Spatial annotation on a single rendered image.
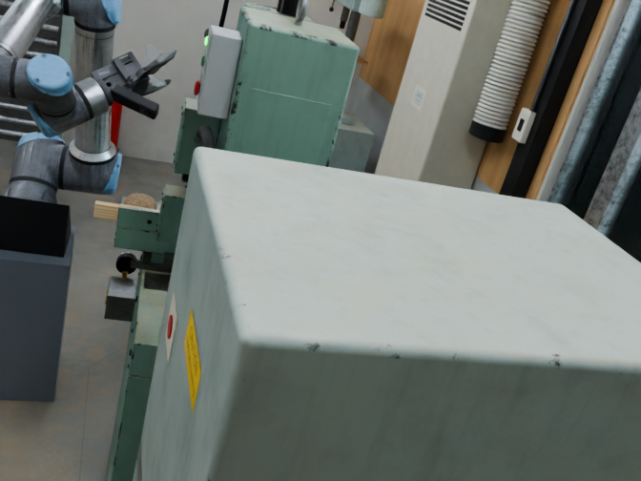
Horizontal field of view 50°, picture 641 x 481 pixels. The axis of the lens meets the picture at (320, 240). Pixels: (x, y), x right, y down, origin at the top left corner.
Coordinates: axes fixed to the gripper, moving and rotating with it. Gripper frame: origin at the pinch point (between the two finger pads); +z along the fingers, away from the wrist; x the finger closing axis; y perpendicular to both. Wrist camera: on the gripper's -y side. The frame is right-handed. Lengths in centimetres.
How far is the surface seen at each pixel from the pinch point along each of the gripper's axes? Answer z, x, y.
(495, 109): 137, 70, -45
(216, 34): -8.3, -45.5, -18.1
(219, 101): -11.8, -37.1, -26.9
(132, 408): -53, 11, -65
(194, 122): -13.5, -23.4, -23.4
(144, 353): -45, 0, -57
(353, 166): 144, 207, -11
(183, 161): -18.3, -17.1, -28.0
